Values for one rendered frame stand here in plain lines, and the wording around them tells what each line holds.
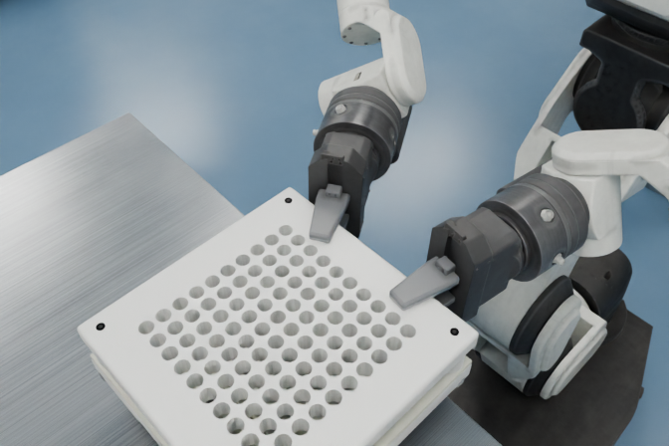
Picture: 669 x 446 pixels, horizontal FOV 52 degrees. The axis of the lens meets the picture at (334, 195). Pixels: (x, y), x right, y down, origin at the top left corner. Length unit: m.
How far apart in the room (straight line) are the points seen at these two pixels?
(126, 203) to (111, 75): 1.78
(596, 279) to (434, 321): 0.94
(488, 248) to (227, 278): 0.23
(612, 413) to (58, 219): 1.14
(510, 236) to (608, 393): 0.99
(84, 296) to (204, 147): 1.49
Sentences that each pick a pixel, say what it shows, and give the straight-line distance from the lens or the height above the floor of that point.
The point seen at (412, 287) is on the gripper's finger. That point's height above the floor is 1.00.
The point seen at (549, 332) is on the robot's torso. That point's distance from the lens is 1.06.
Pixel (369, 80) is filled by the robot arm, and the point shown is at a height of 1.01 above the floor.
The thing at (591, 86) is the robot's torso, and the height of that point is 0.92.
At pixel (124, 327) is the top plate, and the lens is 0.62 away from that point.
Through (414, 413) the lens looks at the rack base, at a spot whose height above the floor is 0.94.
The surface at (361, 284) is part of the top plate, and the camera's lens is 0.62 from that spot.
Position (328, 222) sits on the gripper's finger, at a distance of 0.66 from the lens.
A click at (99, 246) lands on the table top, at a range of 0.85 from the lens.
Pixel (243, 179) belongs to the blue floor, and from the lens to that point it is 2.13.
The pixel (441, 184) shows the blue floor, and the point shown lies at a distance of 2.12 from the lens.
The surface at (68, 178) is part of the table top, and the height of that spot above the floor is 0.87.
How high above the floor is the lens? 1.49
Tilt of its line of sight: 46 degrees down
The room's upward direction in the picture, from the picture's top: straight up
